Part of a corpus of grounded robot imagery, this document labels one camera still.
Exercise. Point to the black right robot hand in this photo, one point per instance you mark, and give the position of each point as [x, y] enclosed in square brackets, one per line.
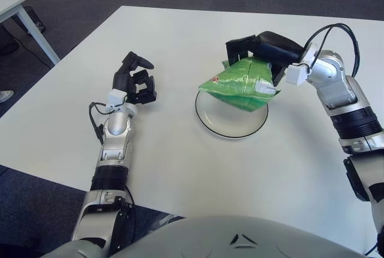
[276, 48]

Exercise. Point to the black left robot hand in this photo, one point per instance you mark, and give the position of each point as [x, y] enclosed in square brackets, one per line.
[121, 82]

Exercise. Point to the green snack bag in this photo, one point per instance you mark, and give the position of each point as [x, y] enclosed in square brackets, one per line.
[237, 81]

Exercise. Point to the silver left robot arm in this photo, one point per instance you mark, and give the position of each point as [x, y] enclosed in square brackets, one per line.
[115, 135]

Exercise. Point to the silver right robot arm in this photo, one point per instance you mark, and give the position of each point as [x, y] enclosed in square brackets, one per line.
[339, 90]

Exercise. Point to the white plate with black rim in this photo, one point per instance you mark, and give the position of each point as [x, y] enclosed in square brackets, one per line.
[228, 123]

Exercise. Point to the black mesh wastebasket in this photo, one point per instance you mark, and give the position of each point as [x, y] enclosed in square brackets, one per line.
[34, 19]

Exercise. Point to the white sneaker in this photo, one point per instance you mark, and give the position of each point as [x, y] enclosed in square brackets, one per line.
[6, 96]

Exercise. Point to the black round floor object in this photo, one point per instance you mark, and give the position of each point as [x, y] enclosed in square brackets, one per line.
[6, 43]

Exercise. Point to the white side table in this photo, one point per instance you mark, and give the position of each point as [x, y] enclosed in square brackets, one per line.
[9, 5]

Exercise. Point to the grey robot torso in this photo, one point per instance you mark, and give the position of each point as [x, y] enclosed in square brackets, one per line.
[210, 240]

